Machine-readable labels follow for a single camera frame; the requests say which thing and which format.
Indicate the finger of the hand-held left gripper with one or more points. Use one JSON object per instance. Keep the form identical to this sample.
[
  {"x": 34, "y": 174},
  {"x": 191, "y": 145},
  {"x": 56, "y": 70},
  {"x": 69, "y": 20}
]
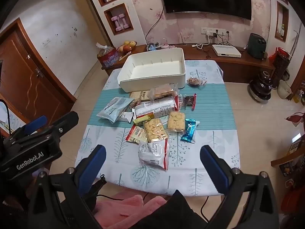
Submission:
[
  {"x": 66, "y": 120},
  {"x": 35, "y": 124}
]

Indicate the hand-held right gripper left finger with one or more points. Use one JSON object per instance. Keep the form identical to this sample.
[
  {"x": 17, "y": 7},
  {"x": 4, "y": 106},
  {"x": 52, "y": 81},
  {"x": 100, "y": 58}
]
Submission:
[{"x": 91, "y": 169}]

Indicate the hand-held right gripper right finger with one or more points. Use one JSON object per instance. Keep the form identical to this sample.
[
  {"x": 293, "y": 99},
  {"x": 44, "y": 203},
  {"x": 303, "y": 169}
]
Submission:
[{"x": 214, "y": 169}]

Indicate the light blue snack bag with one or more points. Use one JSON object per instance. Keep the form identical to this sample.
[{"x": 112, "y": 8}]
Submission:
[{"x": 112, "y": 109}]

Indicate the clear biscuit packet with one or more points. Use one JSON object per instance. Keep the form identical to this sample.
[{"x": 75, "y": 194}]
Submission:
[
  {"x": 176, "y": 121},
  {"x": 154, "y": 130}
]

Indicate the white red-edged snack bag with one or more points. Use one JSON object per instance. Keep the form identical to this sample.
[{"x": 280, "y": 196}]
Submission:
[{"x": 152, "y": 152}]

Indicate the yellow-green small snack packet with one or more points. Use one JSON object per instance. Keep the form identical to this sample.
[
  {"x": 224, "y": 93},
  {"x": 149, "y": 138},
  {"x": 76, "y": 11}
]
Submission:
[{"x": 143, "y": 119}]

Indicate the large white snack bag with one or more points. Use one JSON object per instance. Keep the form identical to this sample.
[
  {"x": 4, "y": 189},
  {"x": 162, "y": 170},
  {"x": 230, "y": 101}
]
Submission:
[{"x": 154, "y": 108}]

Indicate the nut cake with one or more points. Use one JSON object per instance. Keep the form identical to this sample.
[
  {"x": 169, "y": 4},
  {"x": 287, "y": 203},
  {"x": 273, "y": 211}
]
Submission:
[{"x": 194, "y": 81}]

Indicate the white plastic storage bin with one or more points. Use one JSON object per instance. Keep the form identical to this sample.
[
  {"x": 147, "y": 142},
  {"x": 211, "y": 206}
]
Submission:
[{"x": 154, "y": 69}]

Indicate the brown wooden door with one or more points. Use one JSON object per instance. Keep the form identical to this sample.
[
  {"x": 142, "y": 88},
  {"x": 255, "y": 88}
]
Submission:
[{"x": 28, "y": 81}]

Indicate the blue foil snack packet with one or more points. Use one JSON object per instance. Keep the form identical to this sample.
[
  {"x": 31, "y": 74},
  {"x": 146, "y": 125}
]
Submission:
[{"x": 189, "y": 130}]

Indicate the pink fleece garment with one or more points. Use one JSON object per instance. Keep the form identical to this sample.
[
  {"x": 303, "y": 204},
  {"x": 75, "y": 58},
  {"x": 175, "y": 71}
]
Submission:
[{"x": 119, "y": 207}]

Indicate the red white labelled packet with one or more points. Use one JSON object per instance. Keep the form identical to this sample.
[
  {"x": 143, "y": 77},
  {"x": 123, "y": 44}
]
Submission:
[{"x": 135, "y": 134}]

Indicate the black garment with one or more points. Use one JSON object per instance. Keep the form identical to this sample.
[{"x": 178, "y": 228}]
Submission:
[{"x": 176, "y": 212}]

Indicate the small white snack packet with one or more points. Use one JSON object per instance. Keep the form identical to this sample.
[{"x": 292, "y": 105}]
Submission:
[{"x": 125, "y": 117}]

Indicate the dark cake in red wrapper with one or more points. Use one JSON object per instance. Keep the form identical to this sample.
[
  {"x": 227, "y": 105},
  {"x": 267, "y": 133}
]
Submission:
[{"x": 188, "y": 100}]

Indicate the red blue printed plastic bag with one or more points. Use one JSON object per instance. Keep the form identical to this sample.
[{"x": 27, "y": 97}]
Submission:
[{"x": 108, "y": 58}]

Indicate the brown paper snack packet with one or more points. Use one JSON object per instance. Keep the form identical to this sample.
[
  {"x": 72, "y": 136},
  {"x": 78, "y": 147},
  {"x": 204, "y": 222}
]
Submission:
[{"x": 140, "y": 96}]

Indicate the pale wooden stick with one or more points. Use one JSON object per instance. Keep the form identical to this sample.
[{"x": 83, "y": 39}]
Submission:
[{"x": 124, "y": 56}]

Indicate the dark brown ceramic jar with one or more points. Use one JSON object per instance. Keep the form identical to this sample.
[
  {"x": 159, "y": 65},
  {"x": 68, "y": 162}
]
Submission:
[{"x": 260, "y": 88}]

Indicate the bowl of fruit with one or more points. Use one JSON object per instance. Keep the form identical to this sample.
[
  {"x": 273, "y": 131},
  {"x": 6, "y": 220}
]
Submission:
[{"x": 127, "y": 46}]

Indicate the white bucket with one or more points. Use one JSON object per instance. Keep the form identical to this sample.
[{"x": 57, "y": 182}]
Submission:
[{"x": 284, "y": 90}]

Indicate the wooden television cabinet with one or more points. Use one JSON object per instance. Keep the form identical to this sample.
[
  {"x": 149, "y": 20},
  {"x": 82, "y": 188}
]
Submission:
[{"x": 238, "y": 64}]

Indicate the pink dumbbell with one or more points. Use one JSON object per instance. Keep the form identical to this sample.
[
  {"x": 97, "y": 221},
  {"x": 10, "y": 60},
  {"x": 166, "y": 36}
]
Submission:
[
  {"x": 123, "y": 21},
  {"x": 116, "y": 23}
]

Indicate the yellow oil bottle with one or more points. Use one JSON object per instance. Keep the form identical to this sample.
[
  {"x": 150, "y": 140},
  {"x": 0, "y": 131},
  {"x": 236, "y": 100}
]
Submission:
[{"x": 297, "y": 96}]

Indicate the blue snow globe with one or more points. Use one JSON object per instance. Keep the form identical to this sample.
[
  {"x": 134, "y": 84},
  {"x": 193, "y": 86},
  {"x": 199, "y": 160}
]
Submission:
[{"x": 151, "y": 47}]

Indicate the white set-top box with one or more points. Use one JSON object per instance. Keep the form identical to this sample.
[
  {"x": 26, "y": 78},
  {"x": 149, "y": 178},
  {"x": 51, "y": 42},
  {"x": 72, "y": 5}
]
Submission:
[{"x": 226, "y": 50}]

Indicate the red dark tall box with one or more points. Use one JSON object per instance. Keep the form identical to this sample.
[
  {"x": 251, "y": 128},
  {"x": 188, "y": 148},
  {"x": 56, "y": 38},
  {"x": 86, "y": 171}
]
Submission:
[{"x": 281, "y": 66}]

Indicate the pink snow globe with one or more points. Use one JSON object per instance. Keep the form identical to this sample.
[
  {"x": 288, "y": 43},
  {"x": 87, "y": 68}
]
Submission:
[{"x": 164, "y": 44}]

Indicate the dark green appliance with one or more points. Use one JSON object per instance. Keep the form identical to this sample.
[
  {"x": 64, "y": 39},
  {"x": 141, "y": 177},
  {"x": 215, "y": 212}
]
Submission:
[{"x": 256, "y": 45}]

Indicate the wooden wall niche with dumbbells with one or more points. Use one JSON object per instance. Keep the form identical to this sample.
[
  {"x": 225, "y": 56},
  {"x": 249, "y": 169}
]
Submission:
[{"x": 109, "y": 28}]

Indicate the white wall power outlet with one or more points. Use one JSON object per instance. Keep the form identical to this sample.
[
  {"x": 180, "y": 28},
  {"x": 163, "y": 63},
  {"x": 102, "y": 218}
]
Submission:
[{"x": 205, "y": 30}]

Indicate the narrow wooden wall niche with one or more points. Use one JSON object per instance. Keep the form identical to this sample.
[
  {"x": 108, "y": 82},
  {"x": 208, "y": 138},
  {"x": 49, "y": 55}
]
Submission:
[{"x": 281, "y": 19}]

